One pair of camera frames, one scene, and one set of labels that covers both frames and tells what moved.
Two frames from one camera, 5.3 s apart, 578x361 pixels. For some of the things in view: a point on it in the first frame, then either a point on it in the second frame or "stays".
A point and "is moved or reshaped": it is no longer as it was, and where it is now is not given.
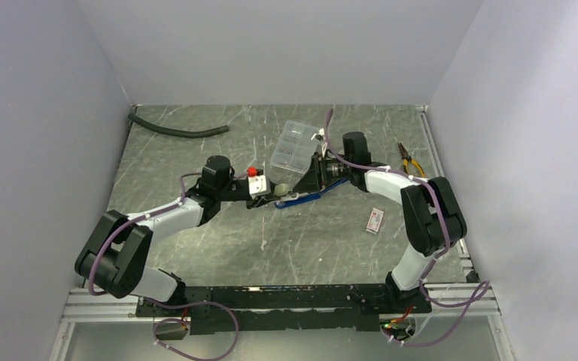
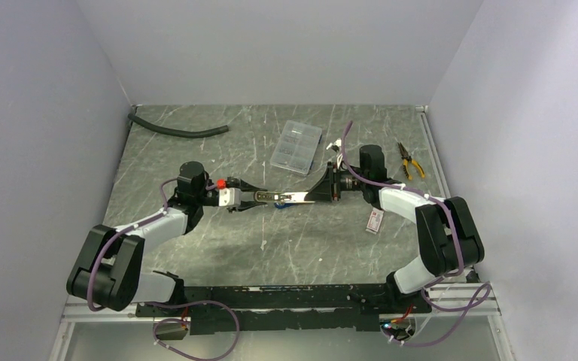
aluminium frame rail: [466, 303] stays
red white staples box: [375, 221] stays
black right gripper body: [324, 170] → [334, 178]
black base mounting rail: [332, 307] stays
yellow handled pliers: [406, 159] stays
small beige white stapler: [281, 191] is moved or reshaped
